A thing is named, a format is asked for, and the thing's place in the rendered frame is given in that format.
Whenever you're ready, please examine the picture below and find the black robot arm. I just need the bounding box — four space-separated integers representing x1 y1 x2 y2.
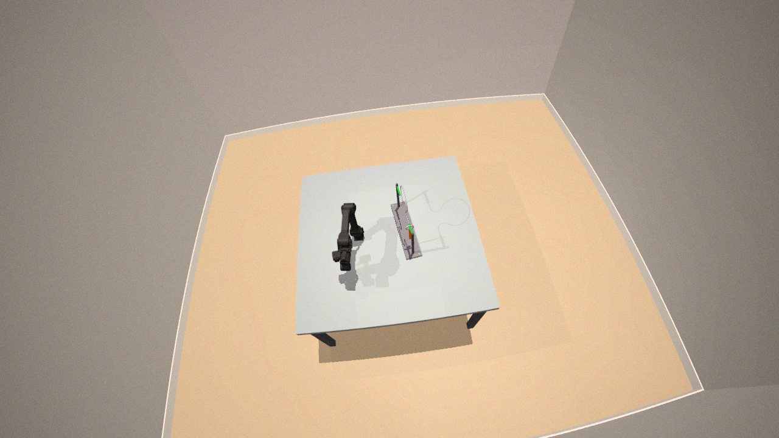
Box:
332 203 364 266

